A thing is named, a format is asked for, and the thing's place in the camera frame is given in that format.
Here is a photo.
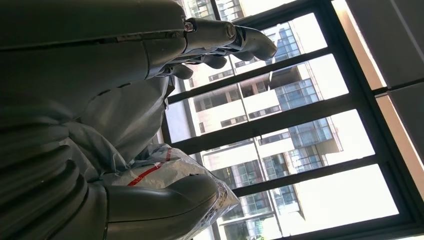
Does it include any beige apartment building outside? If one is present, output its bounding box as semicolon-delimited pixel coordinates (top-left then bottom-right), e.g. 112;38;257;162
168;0;344;240

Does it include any dark window frame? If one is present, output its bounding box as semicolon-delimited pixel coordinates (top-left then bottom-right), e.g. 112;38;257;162
158;0;424;240

